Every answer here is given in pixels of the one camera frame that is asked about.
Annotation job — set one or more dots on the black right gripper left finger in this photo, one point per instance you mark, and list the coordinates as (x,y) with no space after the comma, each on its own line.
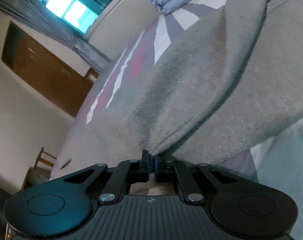
(110,184)

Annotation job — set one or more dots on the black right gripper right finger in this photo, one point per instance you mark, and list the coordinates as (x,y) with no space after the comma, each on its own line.
(193,184)

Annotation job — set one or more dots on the grey fleece pants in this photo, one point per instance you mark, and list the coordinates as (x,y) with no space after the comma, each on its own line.
(201,84)

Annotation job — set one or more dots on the wooden chair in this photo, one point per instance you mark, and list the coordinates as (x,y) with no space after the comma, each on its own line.
(40,172)

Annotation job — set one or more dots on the brown wooden door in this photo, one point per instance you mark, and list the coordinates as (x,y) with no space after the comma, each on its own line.
(45,72)

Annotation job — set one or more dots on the striped pink grey bedsheet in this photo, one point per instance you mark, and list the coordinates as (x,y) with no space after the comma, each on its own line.
(266,203)

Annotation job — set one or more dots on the grey blue curtain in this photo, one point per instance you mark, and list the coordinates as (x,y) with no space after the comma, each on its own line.
(36,16)

